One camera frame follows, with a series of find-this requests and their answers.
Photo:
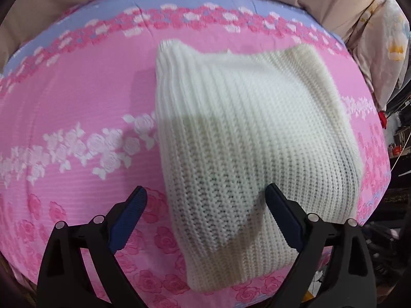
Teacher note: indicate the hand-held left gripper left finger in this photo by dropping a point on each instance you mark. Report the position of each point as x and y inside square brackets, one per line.
[128, 221]

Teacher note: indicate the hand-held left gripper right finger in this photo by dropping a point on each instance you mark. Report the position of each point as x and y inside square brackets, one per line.
[285, 218]

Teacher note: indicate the white red black knit sweater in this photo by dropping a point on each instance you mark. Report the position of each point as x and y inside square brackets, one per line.
[244, 128]

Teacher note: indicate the pink floral bed sheet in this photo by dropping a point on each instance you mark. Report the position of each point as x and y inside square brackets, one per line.
[80, 109]

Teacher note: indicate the dark cluttered furniture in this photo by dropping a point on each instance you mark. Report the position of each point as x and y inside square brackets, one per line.
[401, 173]

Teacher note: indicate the small orange object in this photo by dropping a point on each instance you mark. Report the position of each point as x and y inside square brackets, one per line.
[397, 149]

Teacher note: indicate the small red object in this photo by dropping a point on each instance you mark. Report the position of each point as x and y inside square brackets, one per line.
[382, 119]

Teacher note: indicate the pale floral quilt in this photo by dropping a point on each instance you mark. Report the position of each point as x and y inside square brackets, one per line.
[382, 45]

